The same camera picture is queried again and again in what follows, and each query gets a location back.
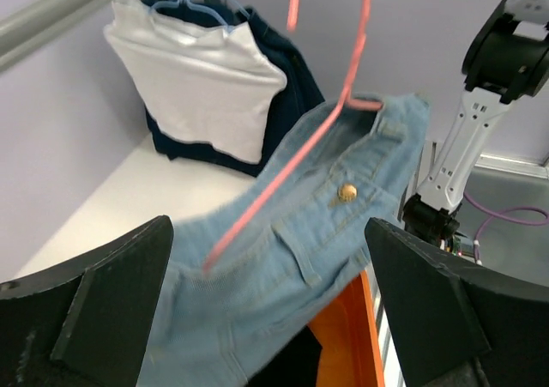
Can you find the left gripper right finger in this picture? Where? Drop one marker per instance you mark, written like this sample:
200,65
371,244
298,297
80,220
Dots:
455,323

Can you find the aluminium hanging rail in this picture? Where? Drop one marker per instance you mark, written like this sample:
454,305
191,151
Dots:
36,25

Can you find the dark blue denim garment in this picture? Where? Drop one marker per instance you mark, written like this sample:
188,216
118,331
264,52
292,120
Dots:
301,95

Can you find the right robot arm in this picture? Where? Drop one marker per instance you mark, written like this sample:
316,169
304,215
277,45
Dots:
499,68

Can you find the white garment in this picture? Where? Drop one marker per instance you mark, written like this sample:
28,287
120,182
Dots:
209,85

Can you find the orange plastic basket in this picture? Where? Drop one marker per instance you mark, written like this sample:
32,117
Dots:
347,332

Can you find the black skirt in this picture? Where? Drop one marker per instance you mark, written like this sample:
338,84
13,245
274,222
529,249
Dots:
296,365

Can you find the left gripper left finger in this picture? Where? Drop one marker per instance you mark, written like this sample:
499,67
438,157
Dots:
86,321

